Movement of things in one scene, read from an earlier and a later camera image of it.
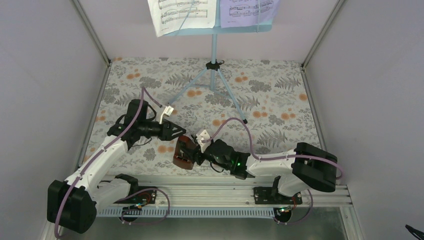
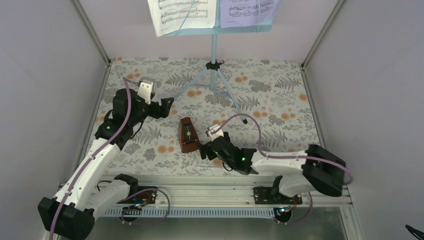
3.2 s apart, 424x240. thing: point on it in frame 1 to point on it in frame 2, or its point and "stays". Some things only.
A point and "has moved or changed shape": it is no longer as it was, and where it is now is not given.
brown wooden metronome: x=184 y=152 has moved or changed shape
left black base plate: x=148 y=197 stays
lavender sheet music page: x=237 y=13 stays
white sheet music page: x=168 y=15 stays
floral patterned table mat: x=259 y=108 stays
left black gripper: x=164 y=129 to x=158 y=108
